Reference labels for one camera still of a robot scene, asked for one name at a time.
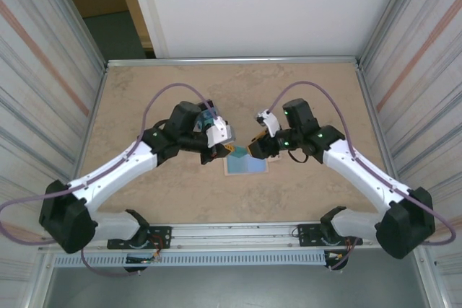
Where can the teal card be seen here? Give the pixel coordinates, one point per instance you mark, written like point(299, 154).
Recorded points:
point(239, 152)

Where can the light blue card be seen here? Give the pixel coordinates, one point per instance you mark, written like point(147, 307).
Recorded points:
point(252, 168)

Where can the clear acrylic card box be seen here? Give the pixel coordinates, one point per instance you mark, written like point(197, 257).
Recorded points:
point(216, 113)

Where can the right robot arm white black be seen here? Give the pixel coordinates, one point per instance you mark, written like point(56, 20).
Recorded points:
point(357, 171)

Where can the green card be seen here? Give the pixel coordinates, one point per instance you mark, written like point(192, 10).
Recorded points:
point(206, 122)

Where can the blue card with print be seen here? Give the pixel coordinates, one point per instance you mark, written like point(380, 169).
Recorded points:
point(214, 110)

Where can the aluminium table edge bar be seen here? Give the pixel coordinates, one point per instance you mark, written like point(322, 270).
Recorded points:
point(89, 142)
point(363, 81)

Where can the grey metal shelf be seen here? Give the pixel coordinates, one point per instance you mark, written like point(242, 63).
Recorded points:
point(231, 290)

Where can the small green circuit board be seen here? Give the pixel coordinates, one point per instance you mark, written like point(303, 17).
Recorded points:
point(139, 259)

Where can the aluminium frame crossbar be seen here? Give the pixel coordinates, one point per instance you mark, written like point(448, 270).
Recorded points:
point(231, 61)

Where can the aluminium mounting rail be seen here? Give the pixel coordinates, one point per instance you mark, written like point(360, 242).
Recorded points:
point(231, 236)

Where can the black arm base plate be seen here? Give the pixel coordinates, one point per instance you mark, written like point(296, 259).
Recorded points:
point(307, 236)
point(162, 232)

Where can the white door frame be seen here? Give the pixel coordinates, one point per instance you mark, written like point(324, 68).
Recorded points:
point(148, 8)

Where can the aluminium frame post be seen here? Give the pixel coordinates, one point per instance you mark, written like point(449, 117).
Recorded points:
point(388, 16)
point(84, 34)

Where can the translucent corrugated enclosure panel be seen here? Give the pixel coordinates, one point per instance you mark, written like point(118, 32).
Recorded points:
point(29, 106)
point(433, 106)

